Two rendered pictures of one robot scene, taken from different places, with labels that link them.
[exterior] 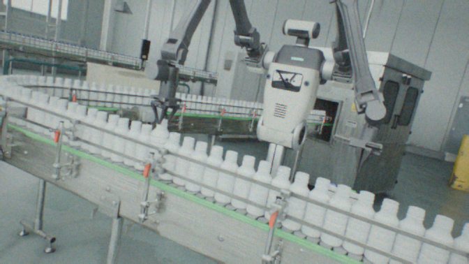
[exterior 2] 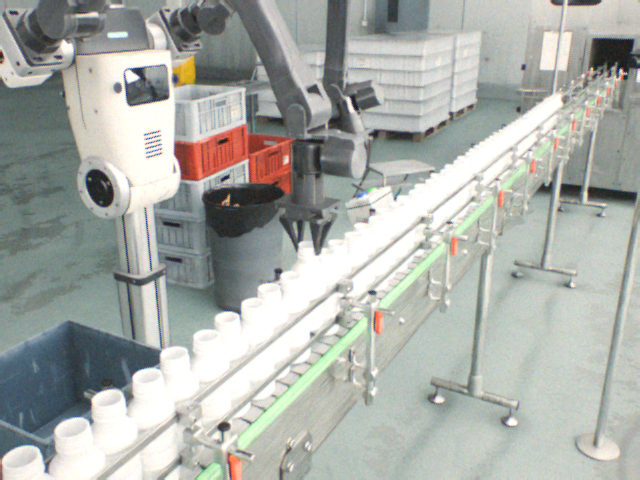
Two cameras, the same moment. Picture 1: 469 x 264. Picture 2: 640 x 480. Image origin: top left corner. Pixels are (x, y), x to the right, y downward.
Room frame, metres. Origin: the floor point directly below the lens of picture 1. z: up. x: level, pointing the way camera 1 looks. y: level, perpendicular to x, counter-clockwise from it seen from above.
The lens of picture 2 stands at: (1.15, 1.32, 1.62)
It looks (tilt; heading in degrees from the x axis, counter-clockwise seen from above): 20 degrees down; 273
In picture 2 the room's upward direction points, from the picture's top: straight up
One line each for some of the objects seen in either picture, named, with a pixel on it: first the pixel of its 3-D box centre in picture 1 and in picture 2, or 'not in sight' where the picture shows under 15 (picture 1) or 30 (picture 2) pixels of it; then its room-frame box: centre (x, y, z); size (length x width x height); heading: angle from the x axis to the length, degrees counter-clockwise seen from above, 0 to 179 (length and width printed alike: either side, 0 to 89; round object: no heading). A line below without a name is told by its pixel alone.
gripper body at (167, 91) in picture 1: (167, 91); (307, 190); (1.21, 0.26, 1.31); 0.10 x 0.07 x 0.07; 154
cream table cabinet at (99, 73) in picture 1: (125, 107); not in sight; (5.36, 1.75, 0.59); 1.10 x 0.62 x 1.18; 136
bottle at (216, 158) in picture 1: (213, 170); (361, 261); (1.11, 0.05, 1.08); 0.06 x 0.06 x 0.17
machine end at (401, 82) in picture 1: (349, 125); not in sight; (5.28, -1.69, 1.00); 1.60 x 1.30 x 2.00; 136
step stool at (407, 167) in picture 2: not in sight; (391, 187); (0.80, -3.58, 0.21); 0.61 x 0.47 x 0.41; 117
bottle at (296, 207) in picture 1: (296, 200); (414, 222); (0.97, -0.22, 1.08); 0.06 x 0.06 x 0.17
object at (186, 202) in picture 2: not in sight; (197, 183); (2.06, -2.40, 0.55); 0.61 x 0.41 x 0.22; 71
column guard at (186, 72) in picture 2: not in sight; (181, 65); (4.02, -9.81, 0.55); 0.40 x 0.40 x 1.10; 64
